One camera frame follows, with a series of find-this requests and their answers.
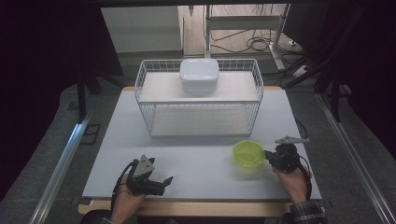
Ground white panel board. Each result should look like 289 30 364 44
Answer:
100 6 184 54

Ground black floor cables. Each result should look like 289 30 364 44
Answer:
209 27 295 55

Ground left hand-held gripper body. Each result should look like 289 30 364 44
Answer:
126 154 166 197

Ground black stand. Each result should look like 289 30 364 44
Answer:
281 59 353 124
76 73 125 124

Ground person's left hand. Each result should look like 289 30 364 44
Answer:
110 173 148 223

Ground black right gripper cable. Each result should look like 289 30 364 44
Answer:
298 155 313 202

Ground aluminium rail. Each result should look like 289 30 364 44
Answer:
29 113 94 224
316 92 396 224

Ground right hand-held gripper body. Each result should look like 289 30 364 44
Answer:
274 135 311 173

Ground dark curtain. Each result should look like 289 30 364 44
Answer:
0 0 124 200
281 3 396 153

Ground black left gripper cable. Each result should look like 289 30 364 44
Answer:
110 160 139 216

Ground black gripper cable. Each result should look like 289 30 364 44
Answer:
298 155 313 202
110 160 139 216

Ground green translucent plastic bowl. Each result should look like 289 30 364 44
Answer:
232 139 266 170

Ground white metal desk frame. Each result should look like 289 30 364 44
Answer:
204 3 292 72

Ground white lidded plastic box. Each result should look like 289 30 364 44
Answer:
179 58 220 95

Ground white wire rack shelf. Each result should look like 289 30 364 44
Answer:
134 58 265 138

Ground white power strip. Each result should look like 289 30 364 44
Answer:
292 64 311 78

